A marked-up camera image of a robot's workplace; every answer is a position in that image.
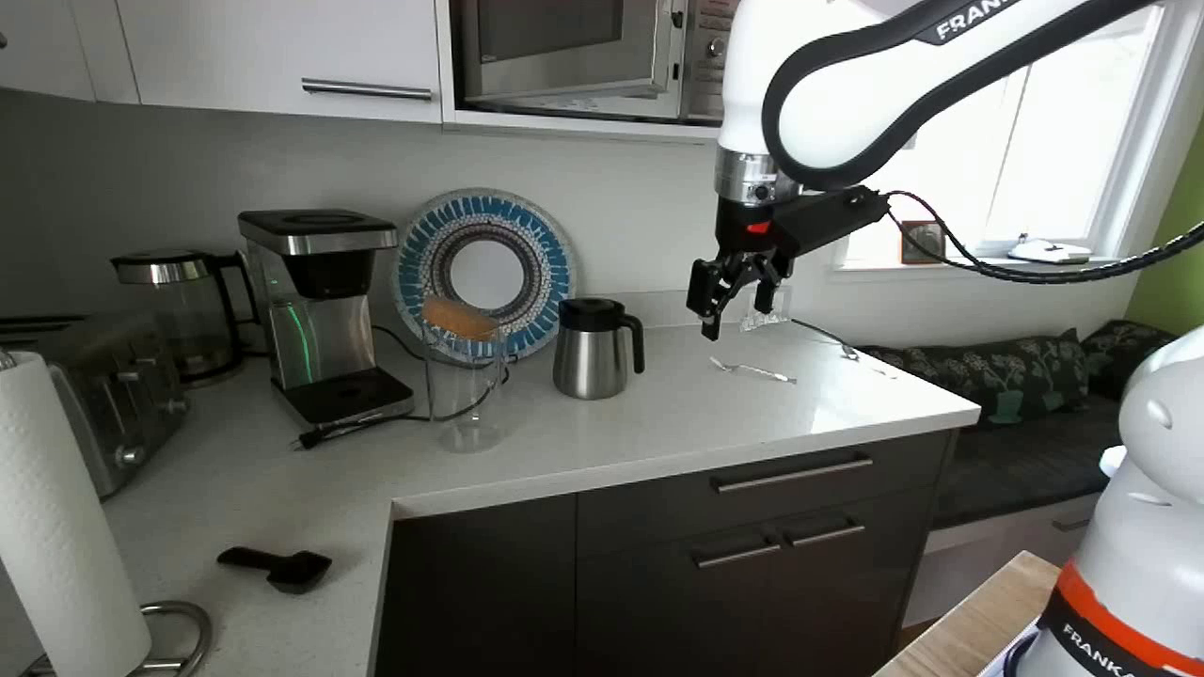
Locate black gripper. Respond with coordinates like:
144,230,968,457
686,184,888,337

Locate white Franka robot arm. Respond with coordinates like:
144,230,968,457
686,0,1155,337

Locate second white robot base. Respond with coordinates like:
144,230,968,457
1013,329,1204,677

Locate blue patterned decorative plate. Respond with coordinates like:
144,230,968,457
390,187,576,365

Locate stainless steel microwave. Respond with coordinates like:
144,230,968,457
448,0,737,124

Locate stainless steel thermal carafe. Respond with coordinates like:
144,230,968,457
552,299,642,398

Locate clear drinking glass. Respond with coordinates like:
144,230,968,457
429,361,507,450

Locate dark lower cabinet drawers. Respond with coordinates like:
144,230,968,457
374,433,952,677

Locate dark cushioned window bench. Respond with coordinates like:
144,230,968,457
873,321,1169,528

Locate wooden table corner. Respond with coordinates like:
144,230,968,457
873,553,1057,677

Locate silver drip coffee maker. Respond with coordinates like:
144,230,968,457
237,206,415,424

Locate white upper cabinet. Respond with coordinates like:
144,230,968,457
0,0,439,124

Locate black bottle opener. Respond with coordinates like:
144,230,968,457
217,547,330,594

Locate glass electric kettle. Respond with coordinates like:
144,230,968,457
112,250,256,381

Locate stainless steel toaster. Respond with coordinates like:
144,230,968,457
0,317,189,497

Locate white paper towel roll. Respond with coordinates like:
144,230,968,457
0,349,149,677

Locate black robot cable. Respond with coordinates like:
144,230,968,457
877,184,1204,290

